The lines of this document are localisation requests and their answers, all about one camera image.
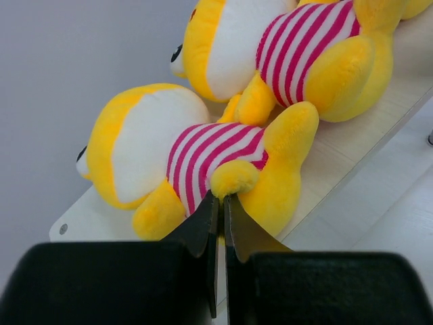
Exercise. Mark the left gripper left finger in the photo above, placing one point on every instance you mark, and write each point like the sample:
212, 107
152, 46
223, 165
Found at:
170, 281

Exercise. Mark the yellow plush toy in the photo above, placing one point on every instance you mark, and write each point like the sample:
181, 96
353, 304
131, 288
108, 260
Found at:
414, 8
154, 150
255, 55

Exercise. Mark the white two-tier shelf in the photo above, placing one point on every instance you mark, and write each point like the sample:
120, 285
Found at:
357, 169

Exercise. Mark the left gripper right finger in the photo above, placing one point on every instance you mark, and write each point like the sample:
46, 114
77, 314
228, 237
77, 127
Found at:
267, 283

